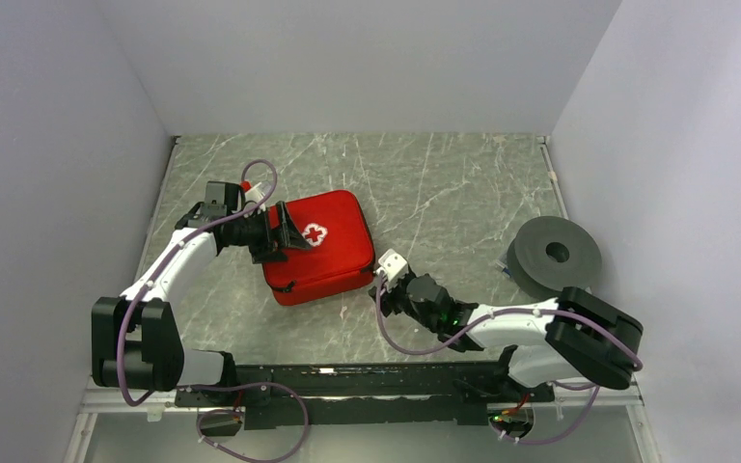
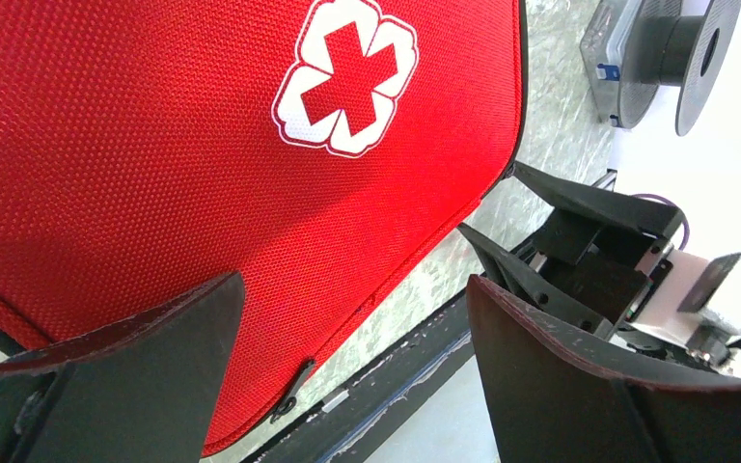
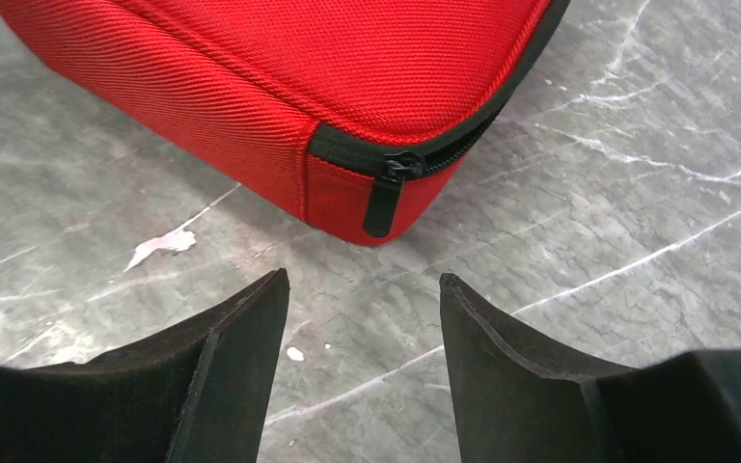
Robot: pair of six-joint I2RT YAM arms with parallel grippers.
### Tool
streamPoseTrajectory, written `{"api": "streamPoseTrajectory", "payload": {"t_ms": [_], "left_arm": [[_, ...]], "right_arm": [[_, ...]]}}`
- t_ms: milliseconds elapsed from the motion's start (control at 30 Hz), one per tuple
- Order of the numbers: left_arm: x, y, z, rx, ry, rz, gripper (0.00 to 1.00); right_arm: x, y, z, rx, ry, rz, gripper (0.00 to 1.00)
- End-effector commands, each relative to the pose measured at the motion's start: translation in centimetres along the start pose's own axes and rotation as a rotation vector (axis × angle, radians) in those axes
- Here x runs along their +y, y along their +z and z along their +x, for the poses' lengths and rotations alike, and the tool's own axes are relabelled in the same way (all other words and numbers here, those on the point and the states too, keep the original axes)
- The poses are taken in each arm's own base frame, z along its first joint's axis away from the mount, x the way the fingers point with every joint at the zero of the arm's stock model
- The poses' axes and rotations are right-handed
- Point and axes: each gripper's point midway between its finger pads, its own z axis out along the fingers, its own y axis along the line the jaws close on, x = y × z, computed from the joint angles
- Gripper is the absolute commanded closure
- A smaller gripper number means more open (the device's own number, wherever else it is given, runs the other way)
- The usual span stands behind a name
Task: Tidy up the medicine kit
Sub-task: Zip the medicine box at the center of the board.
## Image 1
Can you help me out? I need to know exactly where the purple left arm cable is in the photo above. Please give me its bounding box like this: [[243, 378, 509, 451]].
[[116, 158, 311, 463]]

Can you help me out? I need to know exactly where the red medicine kit case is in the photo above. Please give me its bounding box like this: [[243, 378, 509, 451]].
[[262, 189, 376, 306]]

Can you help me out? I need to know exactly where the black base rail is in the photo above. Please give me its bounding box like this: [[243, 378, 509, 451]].
[[175, 361, 555, 430]]

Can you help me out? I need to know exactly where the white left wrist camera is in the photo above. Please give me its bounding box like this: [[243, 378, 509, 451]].
[[240, 181, 275, 205]]

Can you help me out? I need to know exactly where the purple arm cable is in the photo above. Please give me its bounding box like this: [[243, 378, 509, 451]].
[[374, 271, 645, 448], [116, 158, 311, 463]]

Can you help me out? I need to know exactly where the grey filament spool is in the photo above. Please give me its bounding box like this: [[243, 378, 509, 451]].
[[505, 216, 603, 299]]

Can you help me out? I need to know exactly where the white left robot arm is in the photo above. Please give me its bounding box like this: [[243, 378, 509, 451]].
[[91, 181, 312, 405]]

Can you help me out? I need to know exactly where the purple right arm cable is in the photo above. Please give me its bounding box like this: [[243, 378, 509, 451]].
[[374, 271, 645, 448]]

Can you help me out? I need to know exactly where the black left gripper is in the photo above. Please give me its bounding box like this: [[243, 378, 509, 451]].
[[229, 202, 311, 264]]

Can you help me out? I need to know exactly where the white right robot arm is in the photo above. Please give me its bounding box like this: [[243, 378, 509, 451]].
[[369, 272, 644, 400]]

